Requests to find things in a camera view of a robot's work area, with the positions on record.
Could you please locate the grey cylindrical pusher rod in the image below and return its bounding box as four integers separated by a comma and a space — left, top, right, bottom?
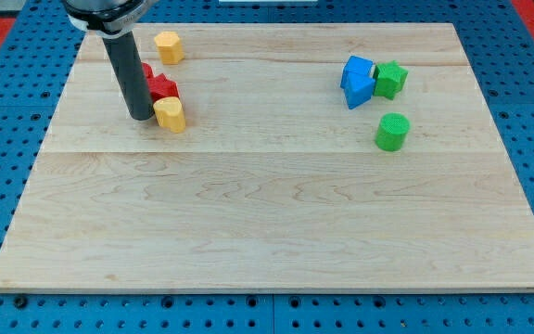
103, 32, 154, 121

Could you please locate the black robot wrist flange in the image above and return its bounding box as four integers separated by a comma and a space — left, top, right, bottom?
61, 0, 158, 39

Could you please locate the yellow hexagon block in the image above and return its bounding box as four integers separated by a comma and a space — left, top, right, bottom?
154, 32, 184, 65

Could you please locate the yellow heart block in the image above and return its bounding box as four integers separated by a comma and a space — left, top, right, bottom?
153, 96, 186, 133

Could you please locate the red block behind rod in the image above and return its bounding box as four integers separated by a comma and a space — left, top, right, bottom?
141, 62, 154, 79

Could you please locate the red star block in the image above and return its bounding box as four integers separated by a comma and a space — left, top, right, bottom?
147, 74, 180, 102

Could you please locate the wooden board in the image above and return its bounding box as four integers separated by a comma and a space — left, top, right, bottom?
0, 23, 534, 294

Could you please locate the blue cube block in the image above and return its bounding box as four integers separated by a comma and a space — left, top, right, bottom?
340, 56, 374, 88

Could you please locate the blue triangle block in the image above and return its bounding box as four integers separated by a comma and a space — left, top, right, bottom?
344, 72, 375, 109

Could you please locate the green star block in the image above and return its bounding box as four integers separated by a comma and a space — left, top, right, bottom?
373, 60, 409, 100

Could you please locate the green cylinder block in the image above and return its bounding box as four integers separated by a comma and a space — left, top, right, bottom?
375, 113, 411, 151

